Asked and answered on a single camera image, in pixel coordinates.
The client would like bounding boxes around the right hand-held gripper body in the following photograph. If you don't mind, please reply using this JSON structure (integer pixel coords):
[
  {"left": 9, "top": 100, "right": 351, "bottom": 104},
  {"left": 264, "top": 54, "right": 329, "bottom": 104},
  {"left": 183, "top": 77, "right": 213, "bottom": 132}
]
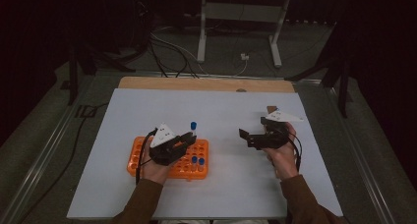
[{"left": 247, "top": 109, "right": 304, "bottom": 150}]

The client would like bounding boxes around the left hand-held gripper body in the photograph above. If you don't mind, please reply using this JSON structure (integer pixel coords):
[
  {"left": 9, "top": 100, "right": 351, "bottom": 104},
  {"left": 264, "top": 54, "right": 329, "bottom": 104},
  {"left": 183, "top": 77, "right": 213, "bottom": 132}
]
[{"left": 149, "top": 122, "right": 181, "bottom": 167}]

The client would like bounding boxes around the orange plastic test tube rack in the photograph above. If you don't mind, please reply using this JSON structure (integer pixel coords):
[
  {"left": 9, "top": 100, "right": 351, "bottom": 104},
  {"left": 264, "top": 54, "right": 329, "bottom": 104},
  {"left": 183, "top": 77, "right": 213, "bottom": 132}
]
[{"left": 127, "top": 136, "right": 209, "bottom": 181}]

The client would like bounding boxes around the person's right hand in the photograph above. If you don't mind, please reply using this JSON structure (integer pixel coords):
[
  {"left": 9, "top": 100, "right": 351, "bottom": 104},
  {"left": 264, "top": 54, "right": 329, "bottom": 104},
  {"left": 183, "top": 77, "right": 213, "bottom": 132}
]
[{"left": 262, "top": 122, "right": 298, "bottom": 182}]

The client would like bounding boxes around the person's left hand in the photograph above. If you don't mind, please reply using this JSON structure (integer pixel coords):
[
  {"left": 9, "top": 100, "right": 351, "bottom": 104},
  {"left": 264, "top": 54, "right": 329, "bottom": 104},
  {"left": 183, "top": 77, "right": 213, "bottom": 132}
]
[{"left": 140, "top": 147, "right": 175, "bottom": 186}]

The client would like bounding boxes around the white table mat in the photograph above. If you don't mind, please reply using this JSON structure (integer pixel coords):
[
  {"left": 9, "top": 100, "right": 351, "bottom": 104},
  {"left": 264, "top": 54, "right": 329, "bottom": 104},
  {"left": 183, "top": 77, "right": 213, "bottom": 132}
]
[{"left": 66, "top": 87, "right": 343, "bottom": 220}]

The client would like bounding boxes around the black tripod stand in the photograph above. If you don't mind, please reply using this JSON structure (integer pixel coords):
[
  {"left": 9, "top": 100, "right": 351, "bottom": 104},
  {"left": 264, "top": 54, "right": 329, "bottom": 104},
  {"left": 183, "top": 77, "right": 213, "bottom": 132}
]
[
  {"left": 284, "top": 36, "right": 353, "bottom": 119},
  {"left": 67, "top": 36, "right": 137, "bottom": 106}
]

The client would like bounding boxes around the grey metal stand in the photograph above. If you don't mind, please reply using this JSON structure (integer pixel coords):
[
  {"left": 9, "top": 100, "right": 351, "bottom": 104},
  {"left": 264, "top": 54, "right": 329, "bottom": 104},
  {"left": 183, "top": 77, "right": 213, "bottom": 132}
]
[{"left": 196, "top": 0, "right": 293, "bottom": 69}]

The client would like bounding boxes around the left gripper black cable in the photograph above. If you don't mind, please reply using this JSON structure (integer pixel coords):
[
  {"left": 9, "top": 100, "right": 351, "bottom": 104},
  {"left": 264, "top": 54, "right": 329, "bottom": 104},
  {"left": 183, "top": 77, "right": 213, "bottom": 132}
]
[{"left": 135, "top": 128, "right": 158, "bottom": 186}]

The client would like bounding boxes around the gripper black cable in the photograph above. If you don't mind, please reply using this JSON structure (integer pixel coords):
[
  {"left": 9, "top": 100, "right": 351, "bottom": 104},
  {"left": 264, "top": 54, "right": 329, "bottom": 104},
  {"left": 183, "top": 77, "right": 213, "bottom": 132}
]
[
  {"left": 284, "top": 129, "right": 303, "bottom": 173},
  {"left": 135, "top": 128, "right": 158, "bottom": 186}
]

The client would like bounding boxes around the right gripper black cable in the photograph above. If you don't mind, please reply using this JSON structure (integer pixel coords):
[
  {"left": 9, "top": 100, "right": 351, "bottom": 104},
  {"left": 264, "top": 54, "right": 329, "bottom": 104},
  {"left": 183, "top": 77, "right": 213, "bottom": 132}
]
[{"left": 284, "top": 129, "right": 303, "bottom": 173}]

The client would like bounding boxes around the long black floor cable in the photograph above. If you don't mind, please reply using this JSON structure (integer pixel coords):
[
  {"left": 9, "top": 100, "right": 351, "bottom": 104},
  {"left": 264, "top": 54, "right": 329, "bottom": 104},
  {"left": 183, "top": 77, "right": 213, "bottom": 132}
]
[{"left": 16, "top": 102, "right": 111, "bottom": 224}]

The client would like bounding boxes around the white floor cable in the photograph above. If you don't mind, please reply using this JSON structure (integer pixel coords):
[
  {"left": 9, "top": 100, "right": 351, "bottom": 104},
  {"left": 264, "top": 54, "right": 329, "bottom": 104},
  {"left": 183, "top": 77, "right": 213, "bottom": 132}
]
[{"left": 150, "top": 32, "right": 210, "bottom": 76}]

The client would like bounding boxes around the metal floor rail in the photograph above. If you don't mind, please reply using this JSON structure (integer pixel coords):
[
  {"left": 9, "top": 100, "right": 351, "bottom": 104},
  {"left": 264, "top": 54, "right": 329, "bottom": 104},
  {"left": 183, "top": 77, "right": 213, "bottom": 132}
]
[
  {"left": 0, "top": 74, "right": 99, "bottom": 224},
  {"left": 321, "top": 81, "right": 396, "bottom": 224}
]

